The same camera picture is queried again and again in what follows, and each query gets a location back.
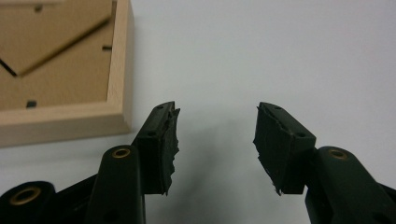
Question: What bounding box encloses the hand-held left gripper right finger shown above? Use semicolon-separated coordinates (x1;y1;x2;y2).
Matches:
252;101;318;197

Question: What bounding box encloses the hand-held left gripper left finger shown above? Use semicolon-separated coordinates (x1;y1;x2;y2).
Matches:
132;101;181;197

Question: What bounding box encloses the wooden block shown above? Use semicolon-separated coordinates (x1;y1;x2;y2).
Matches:
0;0;135;148

